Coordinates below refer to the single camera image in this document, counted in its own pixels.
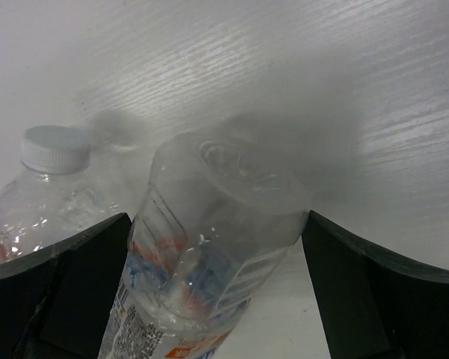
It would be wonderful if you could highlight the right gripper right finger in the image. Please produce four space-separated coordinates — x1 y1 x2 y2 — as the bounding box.
302 212 449 358

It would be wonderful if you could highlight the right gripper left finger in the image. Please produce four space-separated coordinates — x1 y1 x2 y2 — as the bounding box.
0 213 131 358

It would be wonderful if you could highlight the clear bottle white printed label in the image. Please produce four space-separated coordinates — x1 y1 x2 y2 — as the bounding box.
98 132 310 358

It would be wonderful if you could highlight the crushed bottle blue label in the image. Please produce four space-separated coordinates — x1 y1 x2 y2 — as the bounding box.
0 125 139 264

